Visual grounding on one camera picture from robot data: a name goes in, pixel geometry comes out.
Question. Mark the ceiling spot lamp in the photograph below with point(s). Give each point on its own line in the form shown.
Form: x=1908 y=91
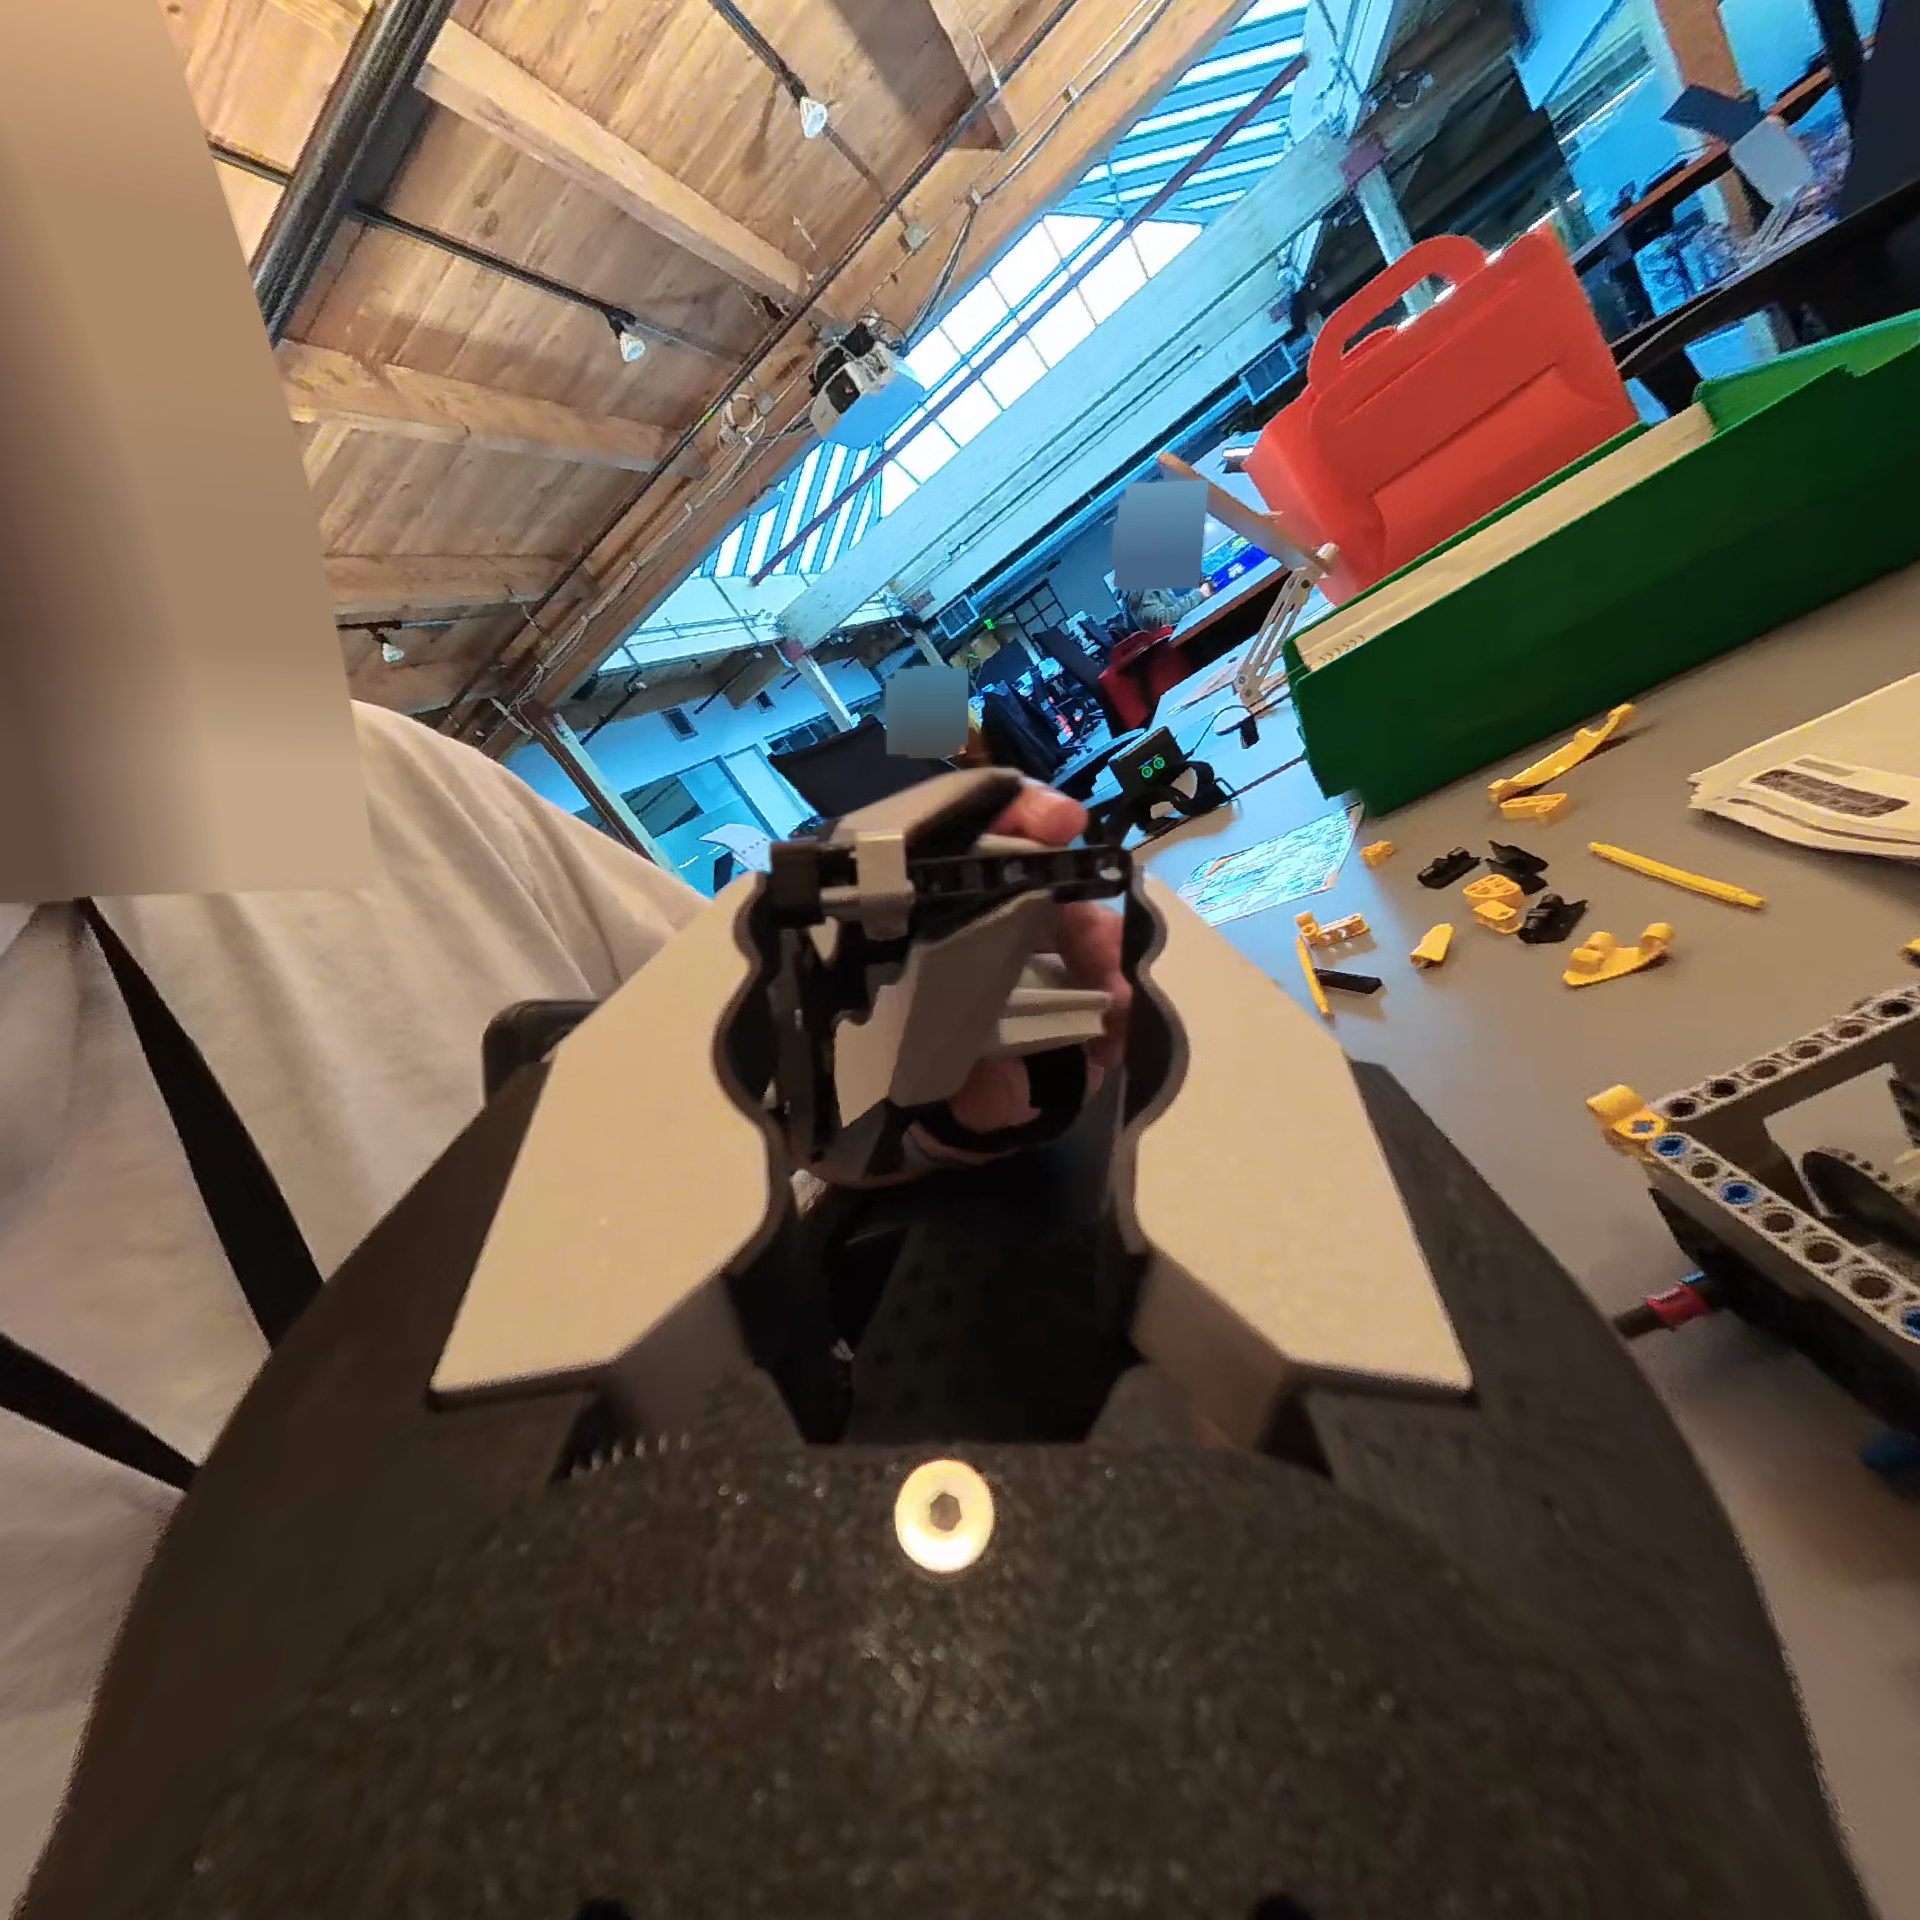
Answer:
x=392 y=648
x=629 y=343
x=809 y=118

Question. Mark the black brick beam assembly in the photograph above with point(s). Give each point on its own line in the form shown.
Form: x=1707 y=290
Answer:
x=1034 y=875

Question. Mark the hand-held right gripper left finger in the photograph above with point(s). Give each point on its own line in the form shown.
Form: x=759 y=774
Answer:
x=599 y=1201

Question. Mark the ceiling camera unit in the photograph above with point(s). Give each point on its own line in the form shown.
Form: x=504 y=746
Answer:
x=843 y=380

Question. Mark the red plastic carry case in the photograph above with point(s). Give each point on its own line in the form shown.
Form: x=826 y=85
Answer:
x=1441 y=421

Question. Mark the person's left hand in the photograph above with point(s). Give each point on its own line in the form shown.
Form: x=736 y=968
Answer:
x=1104 y=961

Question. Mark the grey desk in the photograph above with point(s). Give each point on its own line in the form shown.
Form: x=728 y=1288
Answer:
x=1498 y=1080

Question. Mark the red office chair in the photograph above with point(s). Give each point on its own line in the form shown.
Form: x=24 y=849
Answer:
x=1142 y=683

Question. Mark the black device green lights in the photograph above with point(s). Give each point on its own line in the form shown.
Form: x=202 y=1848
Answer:
x=1153 y=768

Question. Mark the closed instruction booklet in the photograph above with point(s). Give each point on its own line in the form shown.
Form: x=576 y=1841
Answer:
x=1830 y=782

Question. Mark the partly built toy brick car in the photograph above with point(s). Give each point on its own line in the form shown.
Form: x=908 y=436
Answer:
x=1769 y=1237

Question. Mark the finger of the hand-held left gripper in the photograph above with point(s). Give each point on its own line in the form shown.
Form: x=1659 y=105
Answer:
x=928 y=809
x=944 y=1007

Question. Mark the colourful printed leaflet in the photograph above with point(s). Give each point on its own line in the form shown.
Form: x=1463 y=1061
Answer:
x=1273 y=870

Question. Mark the scattered yellow black bricks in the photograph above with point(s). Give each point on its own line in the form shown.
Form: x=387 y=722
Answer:
x=1613 y=961

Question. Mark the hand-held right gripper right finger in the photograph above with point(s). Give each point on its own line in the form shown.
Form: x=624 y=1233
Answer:
x=1290 y=1201

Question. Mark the person's white shirt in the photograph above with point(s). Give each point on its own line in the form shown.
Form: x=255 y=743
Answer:
x=450 y=930

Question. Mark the green storage bin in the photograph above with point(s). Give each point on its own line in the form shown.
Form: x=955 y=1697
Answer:
x=1578 y=663

